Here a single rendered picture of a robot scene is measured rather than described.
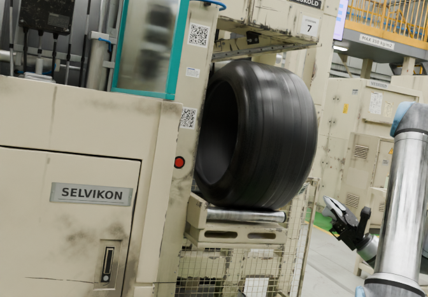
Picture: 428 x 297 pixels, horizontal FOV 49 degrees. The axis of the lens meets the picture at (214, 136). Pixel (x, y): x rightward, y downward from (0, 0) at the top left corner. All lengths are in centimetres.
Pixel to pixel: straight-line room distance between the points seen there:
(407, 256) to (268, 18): 118
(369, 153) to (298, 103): 465
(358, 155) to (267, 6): 451
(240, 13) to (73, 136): 128
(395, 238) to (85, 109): 87
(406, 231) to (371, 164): 489
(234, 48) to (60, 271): 147
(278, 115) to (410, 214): 53
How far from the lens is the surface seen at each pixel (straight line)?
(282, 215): 180
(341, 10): 611
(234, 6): 202
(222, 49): 213
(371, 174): 621
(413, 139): 148
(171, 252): 174
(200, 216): 161
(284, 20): 213
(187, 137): 166
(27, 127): 87
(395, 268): 132
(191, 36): 165
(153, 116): 91
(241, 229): 170
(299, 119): 163
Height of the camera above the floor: 127
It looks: 3 degrees down
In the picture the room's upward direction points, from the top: 9 degrees clockwise
